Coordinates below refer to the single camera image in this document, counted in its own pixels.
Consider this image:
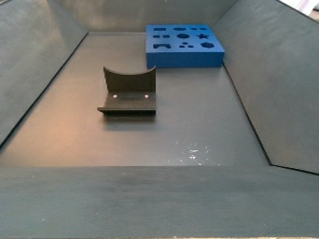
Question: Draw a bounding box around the black curved regrasp stand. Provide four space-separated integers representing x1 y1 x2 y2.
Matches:
98 68 158 114

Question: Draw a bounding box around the blue foam shape-hole fixture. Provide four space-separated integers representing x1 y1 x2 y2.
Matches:
146 24 225 68

